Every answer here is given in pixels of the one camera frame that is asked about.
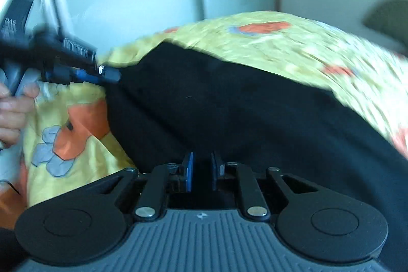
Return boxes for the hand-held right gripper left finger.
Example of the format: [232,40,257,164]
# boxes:
[101,151,195,222]

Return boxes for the black pants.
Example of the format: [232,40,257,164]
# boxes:
[104,41,408,261]

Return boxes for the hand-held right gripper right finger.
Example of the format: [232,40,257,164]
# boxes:
[211,150,307,222]

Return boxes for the yellow printed blanket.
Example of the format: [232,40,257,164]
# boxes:
[0,11,408,229]

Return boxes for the person's left hand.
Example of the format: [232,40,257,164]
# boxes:
[0,81,41,149]

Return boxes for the green padded headboard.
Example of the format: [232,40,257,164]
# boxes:
[363,0,408,48]

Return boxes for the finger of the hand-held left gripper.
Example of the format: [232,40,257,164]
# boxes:
[45,60,122,86]

